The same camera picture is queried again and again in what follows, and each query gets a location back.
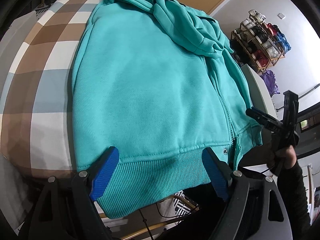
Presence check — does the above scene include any wooden shoe rack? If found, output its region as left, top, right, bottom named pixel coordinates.
left=230, top=9, right=292, bottom=74

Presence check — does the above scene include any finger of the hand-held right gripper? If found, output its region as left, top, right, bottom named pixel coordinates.
left=245, top=107, right=284, bottom=133
left=282, top=90, right=300, bottom=143

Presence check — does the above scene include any pale grey box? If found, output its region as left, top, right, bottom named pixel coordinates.
left=240, top=64, right=278, bottom=120

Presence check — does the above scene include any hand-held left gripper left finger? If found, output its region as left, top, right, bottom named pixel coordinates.
left=25, top=146, right=120, bottom=240

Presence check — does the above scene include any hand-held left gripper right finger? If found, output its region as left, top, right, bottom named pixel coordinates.
left=201, top=146, right=295, bottom=240

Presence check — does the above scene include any teal zip hoodie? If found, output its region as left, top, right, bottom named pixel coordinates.
left=67, top=0, right=263, bottom=219

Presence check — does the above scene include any checkered bed sheet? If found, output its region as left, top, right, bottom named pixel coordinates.
left=0, top=0, right=113, bottom=228

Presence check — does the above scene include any person's black clothing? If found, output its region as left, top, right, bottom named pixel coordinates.
left=160, top=180, right=240, bottom=240

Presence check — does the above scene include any black white patterned cloth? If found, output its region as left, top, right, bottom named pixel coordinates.
left=172, top=191, right=198, bottom=218

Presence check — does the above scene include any person's right hand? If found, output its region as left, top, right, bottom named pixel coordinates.
left=276, top=146, right=298, bottom=170

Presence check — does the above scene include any black television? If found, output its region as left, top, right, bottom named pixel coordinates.
left=297, top=109, right=320, bottom=134

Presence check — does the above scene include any purple bag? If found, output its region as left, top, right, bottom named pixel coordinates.
left=259, top=69, right=279, bottom=97

